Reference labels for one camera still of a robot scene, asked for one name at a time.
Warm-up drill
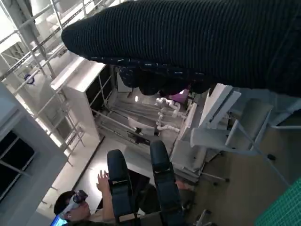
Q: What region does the dark window pane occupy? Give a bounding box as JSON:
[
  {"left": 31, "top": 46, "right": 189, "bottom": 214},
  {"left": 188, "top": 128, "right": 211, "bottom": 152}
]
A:
[{"left": 0, "top": 130, "right": 35, "bottom": 201}]

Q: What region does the tall white shelf cabinet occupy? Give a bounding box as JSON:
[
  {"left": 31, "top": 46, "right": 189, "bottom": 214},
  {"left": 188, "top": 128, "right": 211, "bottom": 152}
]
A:
[{"left": 50, "top": 57, "right": 106, "bottom": 142}]

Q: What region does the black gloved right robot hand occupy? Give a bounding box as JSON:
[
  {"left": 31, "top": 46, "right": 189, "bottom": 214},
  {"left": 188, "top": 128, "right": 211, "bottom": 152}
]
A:
[{"left": 61, "top": 0, "right": 301, "bottom": 97}]

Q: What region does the person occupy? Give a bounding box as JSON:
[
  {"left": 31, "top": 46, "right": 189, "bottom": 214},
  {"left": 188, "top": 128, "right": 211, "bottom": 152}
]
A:
[{"left": 54, "top": 169, "right": 165, "bottom": 226}]

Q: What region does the VR headset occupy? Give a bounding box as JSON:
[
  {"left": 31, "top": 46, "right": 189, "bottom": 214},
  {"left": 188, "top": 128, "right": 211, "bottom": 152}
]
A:
[{"left": 60, "top": 190, "right": 88, "bottom": 216}]

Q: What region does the green cutting mat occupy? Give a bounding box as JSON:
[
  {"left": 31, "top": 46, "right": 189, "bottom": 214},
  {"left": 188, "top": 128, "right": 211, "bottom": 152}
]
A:
[{"left": 253, "top": 175, "right": 301, "bottom": 226}]

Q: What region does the purple box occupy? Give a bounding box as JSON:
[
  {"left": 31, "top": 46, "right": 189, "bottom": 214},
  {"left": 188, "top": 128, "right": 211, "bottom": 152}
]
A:
[{"left": 169, "top": 89, "right": 189, "bottom": 103}]

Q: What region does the blue lit monitor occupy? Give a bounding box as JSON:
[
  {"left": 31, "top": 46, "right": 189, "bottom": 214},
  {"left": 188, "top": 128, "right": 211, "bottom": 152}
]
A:
[{"left": 50, "top": 215, "right": 69, "bottom": 226}]

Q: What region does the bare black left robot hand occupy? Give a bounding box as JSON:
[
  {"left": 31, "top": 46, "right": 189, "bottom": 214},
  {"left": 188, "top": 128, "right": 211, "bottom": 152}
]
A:
[{"left": 107, "top": 140, "right": 183, "bottom": 226}]

